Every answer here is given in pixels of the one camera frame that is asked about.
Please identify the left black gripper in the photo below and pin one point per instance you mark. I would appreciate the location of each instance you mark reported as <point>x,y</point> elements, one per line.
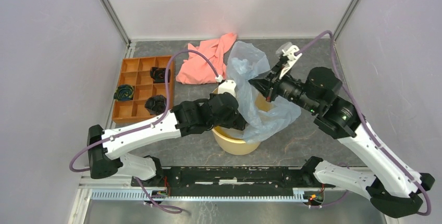
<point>236,121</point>

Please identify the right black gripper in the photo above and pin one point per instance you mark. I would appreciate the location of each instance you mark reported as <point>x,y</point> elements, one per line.
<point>269,87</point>

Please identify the yellow trash bin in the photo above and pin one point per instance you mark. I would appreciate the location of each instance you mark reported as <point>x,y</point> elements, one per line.
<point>237,146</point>

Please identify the blue plastic trash bag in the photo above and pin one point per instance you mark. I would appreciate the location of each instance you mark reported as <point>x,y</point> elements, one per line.
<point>263,119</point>

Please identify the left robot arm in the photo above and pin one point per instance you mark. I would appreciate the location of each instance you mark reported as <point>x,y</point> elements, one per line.
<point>110,149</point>

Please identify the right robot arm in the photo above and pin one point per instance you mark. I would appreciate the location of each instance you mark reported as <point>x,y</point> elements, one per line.
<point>391,186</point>

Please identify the pink cloth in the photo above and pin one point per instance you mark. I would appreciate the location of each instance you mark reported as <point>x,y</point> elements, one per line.
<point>195,70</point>

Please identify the black rolled sock lower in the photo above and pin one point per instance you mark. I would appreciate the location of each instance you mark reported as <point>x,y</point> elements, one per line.
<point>156,104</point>

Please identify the black rolled sock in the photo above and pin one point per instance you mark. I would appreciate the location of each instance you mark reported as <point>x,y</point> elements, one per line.
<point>156,104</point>
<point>160,75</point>

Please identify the black rolled sock upper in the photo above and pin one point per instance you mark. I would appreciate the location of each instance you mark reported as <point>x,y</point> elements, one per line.
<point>160,75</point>

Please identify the orange compartment tray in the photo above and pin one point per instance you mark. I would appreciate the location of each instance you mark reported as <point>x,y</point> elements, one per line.
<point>138,73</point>

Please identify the blue green rolled sock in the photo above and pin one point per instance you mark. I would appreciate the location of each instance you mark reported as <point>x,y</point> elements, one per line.
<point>124,92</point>

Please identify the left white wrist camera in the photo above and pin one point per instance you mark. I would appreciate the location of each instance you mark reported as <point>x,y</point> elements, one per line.
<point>225,86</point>

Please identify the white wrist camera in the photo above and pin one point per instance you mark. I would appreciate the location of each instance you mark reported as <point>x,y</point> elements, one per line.
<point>225,86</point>
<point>288,53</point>

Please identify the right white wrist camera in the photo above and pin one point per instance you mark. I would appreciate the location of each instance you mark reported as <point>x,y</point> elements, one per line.
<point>288,53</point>

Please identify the right aluminium corner post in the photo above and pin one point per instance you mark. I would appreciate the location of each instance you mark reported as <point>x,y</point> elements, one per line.
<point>345,18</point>

